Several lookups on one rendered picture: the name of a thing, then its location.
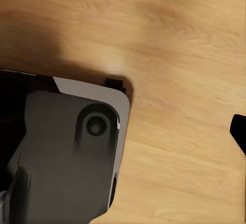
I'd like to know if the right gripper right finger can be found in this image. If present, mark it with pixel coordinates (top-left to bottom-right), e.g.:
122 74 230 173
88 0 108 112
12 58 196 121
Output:
230 114 246 155

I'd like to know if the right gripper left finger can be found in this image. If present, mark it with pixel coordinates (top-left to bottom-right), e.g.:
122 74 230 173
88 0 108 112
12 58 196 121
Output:
0 114 27 175

